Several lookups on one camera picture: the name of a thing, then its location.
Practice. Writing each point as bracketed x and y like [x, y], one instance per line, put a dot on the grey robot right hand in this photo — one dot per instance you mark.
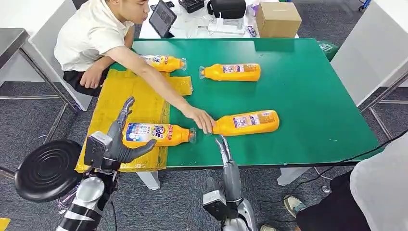
[232, 181]

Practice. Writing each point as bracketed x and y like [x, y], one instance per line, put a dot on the yellow plastic sheet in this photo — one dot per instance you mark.
[108, 105]

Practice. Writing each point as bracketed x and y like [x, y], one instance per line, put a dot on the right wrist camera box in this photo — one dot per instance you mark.
[214, 204]

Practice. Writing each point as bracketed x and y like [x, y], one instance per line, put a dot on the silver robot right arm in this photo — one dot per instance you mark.
[243, 216]

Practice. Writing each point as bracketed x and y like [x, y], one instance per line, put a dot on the white table with steel legs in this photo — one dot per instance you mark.
[366, 51]

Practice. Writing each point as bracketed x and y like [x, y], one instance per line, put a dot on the cardboard box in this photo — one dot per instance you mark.
[278, 19]

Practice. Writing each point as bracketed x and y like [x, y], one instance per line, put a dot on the orange detergent bottle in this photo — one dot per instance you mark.
[156, 134]
[248, 122]
[165, 63]
[232, 72]

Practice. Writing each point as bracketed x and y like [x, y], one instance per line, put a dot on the black round stool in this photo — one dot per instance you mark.
[47, 170]

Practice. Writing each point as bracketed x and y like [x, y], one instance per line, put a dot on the black bag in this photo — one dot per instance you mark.
[228, 8]

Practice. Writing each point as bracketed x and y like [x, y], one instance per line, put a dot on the green table mat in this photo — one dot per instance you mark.
[302, 105]

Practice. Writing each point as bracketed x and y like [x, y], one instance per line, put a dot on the white desk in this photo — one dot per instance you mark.
[188, 27]

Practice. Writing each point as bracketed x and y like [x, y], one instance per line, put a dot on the person's left hand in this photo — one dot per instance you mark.
[200, 118]

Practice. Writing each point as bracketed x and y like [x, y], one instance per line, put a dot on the dark tablet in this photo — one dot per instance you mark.
[162, 17]

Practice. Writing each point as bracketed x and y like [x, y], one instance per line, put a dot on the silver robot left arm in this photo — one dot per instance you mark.
[89, 194]

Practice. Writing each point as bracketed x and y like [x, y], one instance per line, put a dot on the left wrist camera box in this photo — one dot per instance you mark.
[95, 148]

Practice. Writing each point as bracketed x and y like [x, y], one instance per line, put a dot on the green bin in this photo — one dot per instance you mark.
[327, 49]

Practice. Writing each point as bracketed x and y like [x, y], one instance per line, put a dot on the black tray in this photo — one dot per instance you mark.
[191, 5]

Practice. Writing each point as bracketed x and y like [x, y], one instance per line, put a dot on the white table leg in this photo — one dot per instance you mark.
[291, 176]
[149, 180]

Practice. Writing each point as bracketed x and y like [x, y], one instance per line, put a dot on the person's right hand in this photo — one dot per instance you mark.
[91, 77]

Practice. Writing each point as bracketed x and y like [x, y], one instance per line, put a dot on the white power strip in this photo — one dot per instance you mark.
[224, 28]

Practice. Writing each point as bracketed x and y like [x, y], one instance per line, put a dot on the person beside table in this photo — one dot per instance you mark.
[376, 194]

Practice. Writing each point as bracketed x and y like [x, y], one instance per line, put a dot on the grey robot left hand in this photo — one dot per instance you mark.
[116, 146]

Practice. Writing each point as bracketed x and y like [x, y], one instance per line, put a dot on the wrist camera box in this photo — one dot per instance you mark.
[95, 148]
[214, 204]

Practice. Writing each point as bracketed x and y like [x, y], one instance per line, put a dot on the seated person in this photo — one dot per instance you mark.
[89, 35]

